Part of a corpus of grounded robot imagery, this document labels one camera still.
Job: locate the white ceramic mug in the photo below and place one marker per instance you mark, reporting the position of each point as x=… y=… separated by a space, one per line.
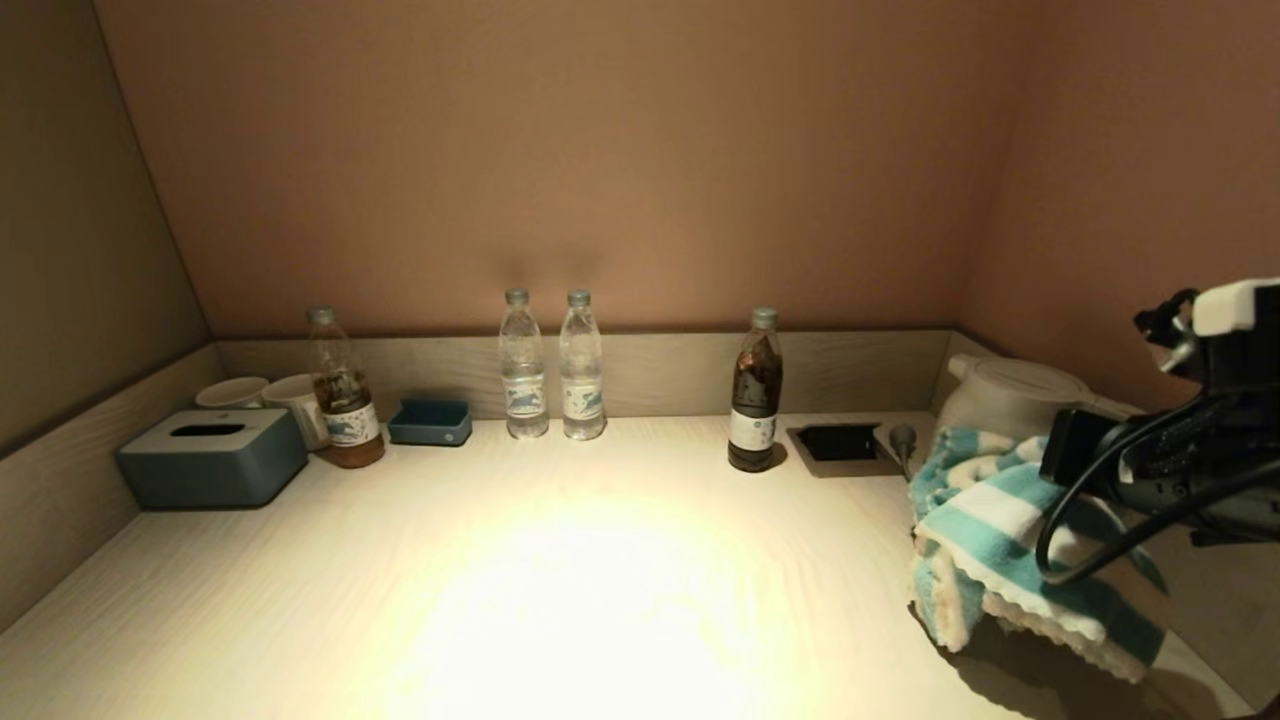
x=230 y=392
x=300 y=404

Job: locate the dark liquid plastic bottle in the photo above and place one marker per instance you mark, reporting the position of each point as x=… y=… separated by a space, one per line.
x=754 y=408

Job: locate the teal white striped towel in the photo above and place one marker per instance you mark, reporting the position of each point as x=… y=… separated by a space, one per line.
x=985 y=530

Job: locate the white electric kettle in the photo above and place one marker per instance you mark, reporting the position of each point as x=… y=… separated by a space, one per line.
x=1005 y=395

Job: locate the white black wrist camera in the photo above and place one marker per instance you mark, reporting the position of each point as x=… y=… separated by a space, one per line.
x=1235 y=308

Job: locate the amber tea plastic bottle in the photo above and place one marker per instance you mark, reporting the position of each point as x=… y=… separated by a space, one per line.
x=346 y=424

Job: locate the small blue plastic tray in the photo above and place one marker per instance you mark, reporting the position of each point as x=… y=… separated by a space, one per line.
x=430 y=427

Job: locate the grey kettle power plug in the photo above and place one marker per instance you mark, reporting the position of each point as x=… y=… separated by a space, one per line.
x=902 y=438

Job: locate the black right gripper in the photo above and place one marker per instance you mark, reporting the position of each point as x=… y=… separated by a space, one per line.
x=1190 y=450

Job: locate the recessed black socket panel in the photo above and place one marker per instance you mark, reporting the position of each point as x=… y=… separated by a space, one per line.
x=838 y=443

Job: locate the grey-blue tissue box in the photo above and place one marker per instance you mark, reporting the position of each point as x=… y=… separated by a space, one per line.
x=212 y=468

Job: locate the clear water bottle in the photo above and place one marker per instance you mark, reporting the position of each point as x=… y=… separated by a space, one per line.
x=582 y=391
x=523 y=389

